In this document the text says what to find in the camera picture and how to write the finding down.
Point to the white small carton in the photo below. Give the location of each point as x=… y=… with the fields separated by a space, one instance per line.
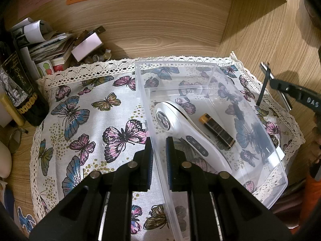
x=86 y=46

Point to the small glass vial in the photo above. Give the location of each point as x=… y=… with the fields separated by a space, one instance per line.
x=108 y=54

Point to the white rounded object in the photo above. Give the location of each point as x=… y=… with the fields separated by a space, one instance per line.
x=5 y=159

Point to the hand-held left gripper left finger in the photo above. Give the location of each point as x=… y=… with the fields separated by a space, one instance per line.
x=150 y=160

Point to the person's orange clothing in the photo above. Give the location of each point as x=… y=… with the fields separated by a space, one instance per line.
x=312 y=200

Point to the black and gold tube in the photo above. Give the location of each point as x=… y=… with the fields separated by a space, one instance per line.
x=217 y=131

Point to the dark wine bottle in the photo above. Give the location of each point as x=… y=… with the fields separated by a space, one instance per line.
x=22 y=90

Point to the fruit print cup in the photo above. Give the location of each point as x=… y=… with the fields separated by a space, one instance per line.
x=45 y=69

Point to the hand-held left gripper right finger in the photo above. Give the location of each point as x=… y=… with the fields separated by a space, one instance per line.
x=168 y=160

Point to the clear plastic storage box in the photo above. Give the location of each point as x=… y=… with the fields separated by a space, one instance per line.
x=200 y=85

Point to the blue sticker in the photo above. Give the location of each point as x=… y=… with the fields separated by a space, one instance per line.
x=25 y=218

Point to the white handheld facial device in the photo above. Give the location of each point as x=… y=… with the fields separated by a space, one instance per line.
x=170 y=116

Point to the butterfly print lace-edged cloth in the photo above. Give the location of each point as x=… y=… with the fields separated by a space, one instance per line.
x=100 y=120

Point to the pink paper note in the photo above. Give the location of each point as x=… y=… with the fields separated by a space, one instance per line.
x=37 y=0

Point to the pile of papers and cards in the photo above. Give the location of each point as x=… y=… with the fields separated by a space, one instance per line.
x=47 y=45

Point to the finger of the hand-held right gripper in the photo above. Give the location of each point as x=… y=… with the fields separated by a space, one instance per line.
x=282 y=93
x=262 y=87

